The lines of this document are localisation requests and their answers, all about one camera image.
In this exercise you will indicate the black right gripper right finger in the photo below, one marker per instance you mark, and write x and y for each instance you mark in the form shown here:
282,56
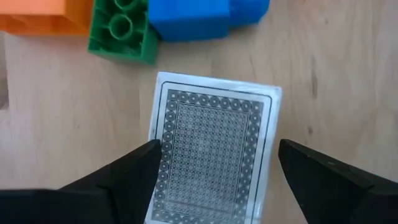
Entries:
317,186

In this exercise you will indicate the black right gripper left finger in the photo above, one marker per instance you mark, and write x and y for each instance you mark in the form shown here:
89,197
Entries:
136,174

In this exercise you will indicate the black patterned card deck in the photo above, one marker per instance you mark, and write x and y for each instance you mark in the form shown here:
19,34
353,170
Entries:
211,140

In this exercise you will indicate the dark green toy brick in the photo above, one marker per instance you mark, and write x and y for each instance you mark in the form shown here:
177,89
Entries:
124,40

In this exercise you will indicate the blue toy brick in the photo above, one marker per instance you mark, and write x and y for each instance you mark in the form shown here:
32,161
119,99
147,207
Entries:
248,11
189,18

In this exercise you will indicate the orange toy brick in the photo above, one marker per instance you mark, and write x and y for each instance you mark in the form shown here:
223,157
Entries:
37,15

